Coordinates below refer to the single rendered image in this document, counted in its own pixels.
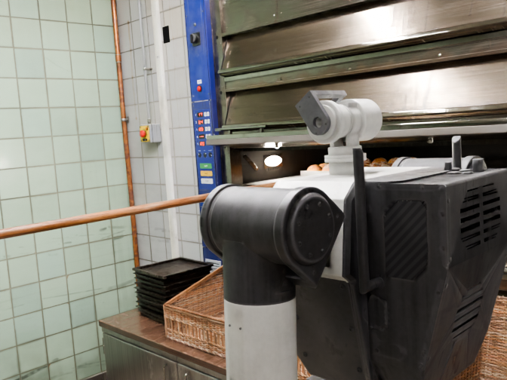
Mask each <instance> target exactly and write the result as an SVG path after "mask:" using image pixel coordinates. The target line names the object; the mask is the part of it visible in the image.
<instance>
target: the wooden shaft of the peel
mask: <svg viewBox="0 0 507 380"><path fill-rule="evenodd" d="M275 184H276V182H269V183H265V184H260V185H252V186H248V187H263V188H273V187H274V185H275ZM209 194H210V193H207V194H203V195H195V196H190V197H186V198H178V199H173V200H168V201H160V202H155V203H151V204H143V205H138V206H133V207H126V208H121V209H116V210H107V211H103V212H99V213H90V214H85V215H81V216H73V217H68V218H64V219H55V220H51V221H46V222H38V223H33V224H28V225H21V226H16V227H11V228H3V229H0V240H1V239H6V238H13V237H18V236H22V235H26V234H34V233H39V232H43V231H50V230H54V229H59V228H66V227H71V226H75V225H83V224H87V223H92V222H99V221H103V220H107V219H115V218H120V217H124V216H132V215H136V214H141V213H148V212H152V211H156V210H164V209H168V208H173V207H180V206H185V205H189V204H197V203H201V202H204V201H205V199H206V197H207V196H208V195H209Z"/></svg>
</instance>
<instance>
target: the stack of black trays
mask: <svg viewBox="0 0 507 380"><path fill-rule="evenodd" d="M212 266H214V264H212V263H209V262H202V261H198V260H194V259H188V258H185V257H177V258H173V259H168V260H164V261H161V262H155V263H152V264H148V265H142V266H139V267H136V268H132V271H135V272H134V273H133V274H135V275H136V277H135V278H136V279H137V282H134V283H137V287H134V288H135V289H137V291H136V292H135V293H138V296H136V297H137V298H139V300H137V301H136V302H139V305H136V307H138V308H139V310H137V311H139V312H140V314H141V315H143V316H145V317H148V318H150V319H153V320H156V321H158V322H159V323H163V324H164V309H163V304H164V303H165V302H167V301H169V299H172V298H173V297H175V296H177V295H178V294H180V293H181V292H182V291H184V290H186V289H187V288H188V287H190V286H191V285H193V284H194V283H196V282H198V281H199V280H200V279H202V278H204V277H206V275H209V274H210V270H213V269H212V268H211V267H212Z"/></svg>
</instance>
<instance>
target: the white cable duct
mask: <svg viewBox="0 0 507 380"><path fill-rule="evenodd" d="M151 8H152V26H153V35H154V45H155V62H156V72H157V81H158V98H159V108H160V117H161V135H162V145H163V154H164V171H165V181H166V190H167V200H173V199H174V181H173V171H172V162H171V144H170V134H169V125H168V115H167V97H166V88H165V78H164V61H163V50H162V41H161V24H160V13H159V4H158V0H151ZM168 217H169V226H170V236H171V253H172V259H173V258H177V257H180V255H179V245H178V236H177V218H176V208H175V207H173V208H168Z"/></svg>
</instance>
